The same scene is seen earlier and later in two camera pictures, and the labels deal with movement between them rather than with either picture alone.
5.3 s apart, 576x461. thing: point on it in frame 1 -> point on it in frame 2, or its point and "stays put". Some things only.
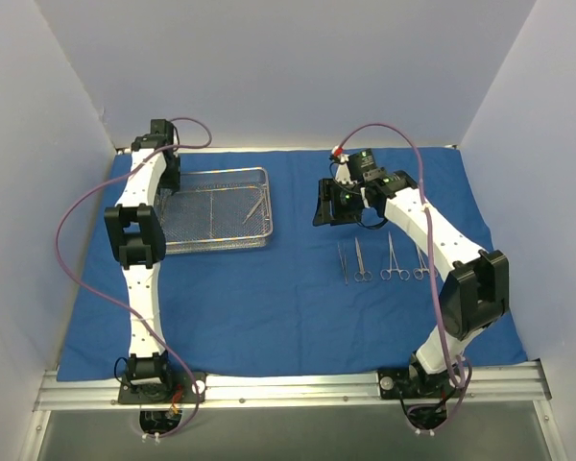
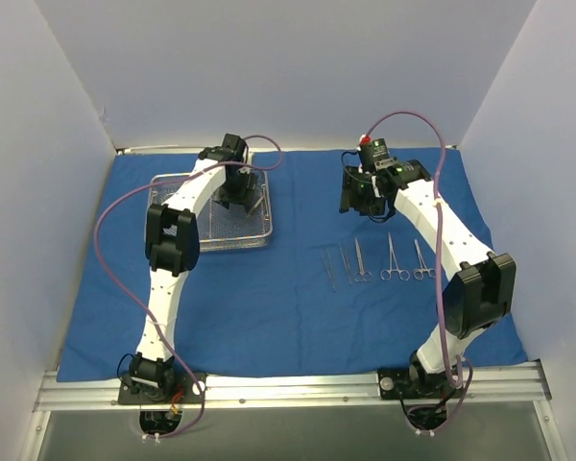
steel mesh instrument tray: [216, 210] stays put
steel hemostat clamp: [418, 273] stays put
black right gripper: [328, 203] -> [353, 196]
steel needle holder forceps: [362, 275] stays put
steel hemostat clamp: [386, 274] stays put
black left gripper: [170, 172] -> [240, 193]
